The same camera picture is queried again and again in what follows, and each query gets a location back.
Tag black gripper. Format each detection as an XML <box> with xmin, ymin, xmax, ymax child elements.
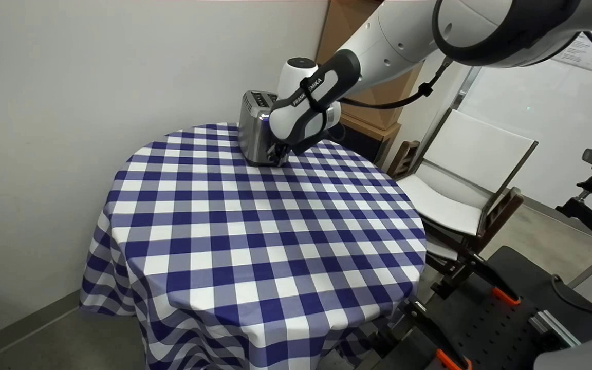
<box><xmin>271</xmin><ymin>128</ymin><xmax>333</xmax><ymax>167</ymax></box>

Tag silver two-slot toaster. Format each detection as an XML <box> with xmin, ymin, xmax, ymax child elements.
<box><xmin>238</xmin><ymin>88</ymin><xmax>290</xmax><ymax>167</ymax></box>

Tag blue white checkered tablecloth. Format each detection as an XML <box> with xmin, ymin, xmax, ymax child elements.
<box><xmin>78</xmin><ymin>122</ymin><xmax>429</xmax><ymax>370</ymax></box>

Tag white whiteboard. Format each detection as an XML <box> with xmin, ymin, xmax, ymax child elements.
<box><xmin>455</xmin><ymin>40</ymin><xmax>592</xmax><ymax>230</ymax></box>

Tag black clamp with orange tip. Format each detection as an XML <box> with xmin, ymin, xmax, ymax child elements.
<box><xmin>405</xmin><ymin>301</ymin><xmax>476</xmax><ymax>370</ymax></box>
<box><xmin>446</xmin><ymin>245</ymin><xmax>525</xmax><ymax>311</ymax></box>

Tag black perforated base platform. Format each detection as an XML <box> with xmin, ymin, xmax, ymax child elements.
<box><xmin>370</xmin><ymin>245</ymin><xmax>592</xmax><ymax>370</ymax></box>

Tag printed paper poster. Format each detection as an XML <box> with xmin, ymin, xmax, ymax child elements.
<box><xmin>550</xmin><ymin>32</ymin><xmax>592</xmax><ymax>83</ymax></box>

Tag grey rounded machine housing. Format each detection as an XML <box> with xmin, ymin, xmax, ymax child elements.
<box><xmin>530</xmin><ymin>317</ymin><xmax>592</xmax><ymax>370</ymax></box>

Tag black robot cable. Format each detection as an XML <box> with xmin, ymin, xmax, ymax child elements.
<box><xmin>338</xmin><ymin>29</ymin><xmax>592</xmax><ymax>111</ymax></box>

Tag white chair with wooden frame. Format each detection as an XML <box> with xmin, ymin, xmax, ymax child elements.
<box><xmin>384</xmin><ymin>108</ymin><xmax>540</xmax><ymax>291</ymax></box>

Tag aluminium rail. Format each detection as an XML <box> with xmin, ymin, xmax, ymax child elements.
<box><xmin>528</xmin><ymin>306</ymin><xmax>585</xmax><ymax>349</ymax></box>

